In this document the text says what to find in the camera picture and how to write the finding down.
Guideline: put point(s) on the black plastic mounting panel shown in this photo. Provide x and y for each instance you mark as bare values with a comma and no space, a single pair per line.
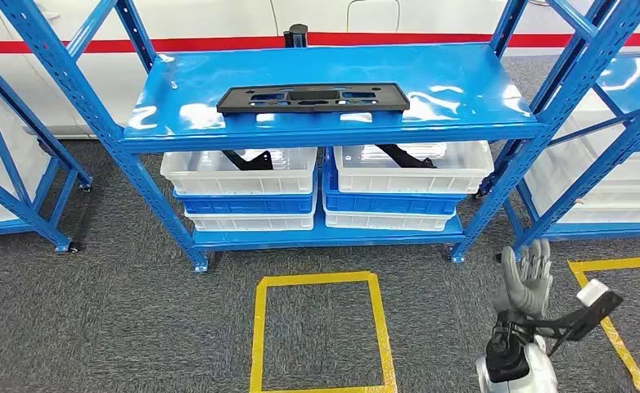
390,103

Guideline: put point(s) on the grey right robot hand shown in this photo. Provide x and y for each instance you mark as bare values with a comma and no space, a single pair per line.
531,293

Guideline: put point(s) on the black barrier post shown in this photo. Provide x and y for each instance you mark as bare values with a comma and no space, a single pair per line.
296,35

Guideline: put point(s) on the blue storage bin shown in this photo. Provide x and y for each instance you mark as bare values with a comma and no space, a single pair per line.
244,205
385,203

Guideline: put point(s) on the black angled plastic part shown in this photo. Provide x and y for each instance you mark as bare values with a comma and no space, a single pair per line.
406,157
255,163

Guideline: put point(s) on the white car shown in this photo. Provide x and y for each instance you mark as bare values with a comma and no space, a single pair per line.
217,16

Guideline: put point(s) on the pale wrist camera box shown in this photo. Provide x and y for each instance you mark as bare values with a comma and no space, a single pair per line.
591,293

